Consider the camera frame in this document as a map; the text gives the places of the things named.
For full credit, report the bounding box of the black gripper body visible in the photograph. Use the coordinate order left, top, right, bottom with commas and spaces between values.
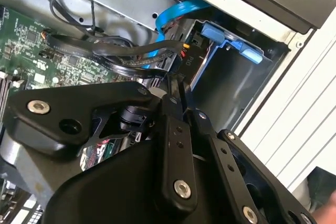
44, 139, 245, 224

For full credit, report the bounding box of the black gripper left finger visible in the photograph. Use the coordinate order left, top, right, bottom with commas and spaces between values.
6, 75, 200, 219

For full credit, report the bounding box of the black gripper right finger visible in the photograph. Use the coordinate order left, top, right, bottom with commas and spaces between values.
180, 76, 317, 224

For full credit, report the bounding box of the black disk wire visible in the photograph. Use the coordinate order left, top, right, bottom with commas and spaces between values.
43, 31, 171, 78

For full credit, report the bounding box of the black sleeved power wire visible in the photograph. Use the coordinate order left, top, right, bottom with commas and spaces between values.
91, 39, 203, 79

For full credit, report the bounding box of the bare person hand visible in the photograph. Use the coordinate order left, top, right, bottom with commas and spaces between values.
313, 191, 336, 224

